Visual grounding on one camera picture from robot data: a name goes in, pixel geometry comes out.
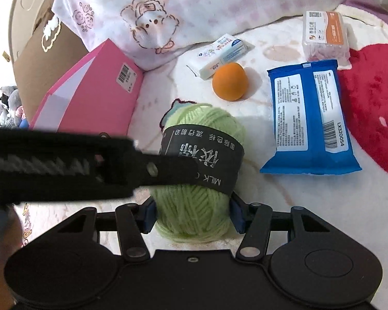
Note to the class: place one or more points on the pink storage box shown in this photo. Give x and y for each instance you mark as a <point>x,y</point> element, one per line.
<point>96,96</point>

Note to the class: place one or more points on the orange makeup sponge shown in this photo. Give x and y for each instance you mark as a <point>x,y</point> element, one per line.
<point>230,82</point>

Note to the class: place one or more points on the pink patterned pillow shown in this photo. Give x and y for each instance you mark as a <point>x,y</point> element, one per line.
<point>153,32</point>

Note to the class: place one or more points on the blue wet wipes pack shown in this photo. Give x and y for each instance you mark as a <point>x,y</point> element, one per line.
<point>310,130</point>

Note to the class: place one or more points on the orange white cotton pad pack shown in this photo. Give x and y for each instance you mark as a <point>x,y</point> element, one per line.
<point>325,37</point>

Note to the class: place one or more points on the white tissue packet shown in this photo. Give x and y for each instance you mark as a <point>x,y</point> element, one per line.
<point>224,50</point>

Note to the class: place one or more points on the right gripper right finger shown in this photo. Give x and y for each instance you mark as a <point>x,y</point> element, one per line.
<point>254,222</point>

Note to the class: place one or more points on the green yarn ball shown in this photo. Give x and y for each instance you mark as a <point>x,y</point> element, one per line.
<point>199,212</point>

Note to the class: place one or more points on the brown cardboard box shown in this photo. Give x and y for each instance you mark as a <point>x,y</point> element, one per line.
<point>50,52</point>

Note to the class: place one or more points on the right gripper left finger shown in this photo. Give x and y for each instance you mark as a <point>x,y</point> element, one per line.
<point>133,220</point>

